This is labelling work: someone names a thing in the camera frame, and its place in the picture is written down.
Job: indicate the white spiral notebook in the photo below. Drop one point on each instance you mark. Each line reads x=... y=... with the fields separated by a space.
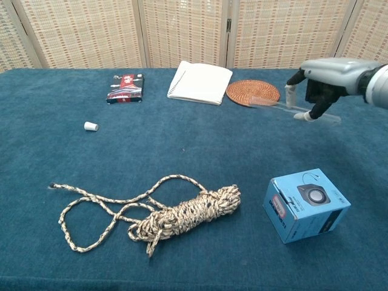
x=200 y=82

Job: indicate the clear glass tube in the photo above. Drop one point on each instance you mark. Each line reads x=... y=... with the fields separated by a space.
x=329 y=117

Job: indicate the dark red printed card box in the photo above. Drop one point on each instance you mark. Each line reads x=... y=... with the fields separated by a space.
x=125 y=89

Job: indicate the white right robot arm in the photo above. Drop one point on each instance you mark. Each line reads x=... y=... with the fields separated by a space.
x=379 y=88

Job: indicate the teal table cloth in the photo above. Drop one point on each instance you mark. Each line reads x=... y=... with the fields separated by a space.
x=182 y=136

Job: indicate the round woven rattan coaster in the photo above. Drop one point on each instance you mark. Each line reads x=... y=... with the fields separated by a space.
x=248 y=89

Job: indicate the woven bamboo folding screen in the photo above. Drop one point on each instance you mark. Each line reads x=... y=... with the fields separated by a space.
x=91 y=30

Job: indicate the blue speaker carton box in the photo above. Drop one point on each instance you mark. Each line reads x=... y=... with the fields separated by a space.
x=303 y=212

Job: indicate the small white cap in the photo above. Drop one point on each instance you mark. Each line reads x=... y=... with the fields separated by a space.
x=91 y=126

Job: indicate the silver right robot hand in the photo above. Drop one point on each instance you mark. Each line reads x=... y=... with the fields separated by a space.
x=333 y=71

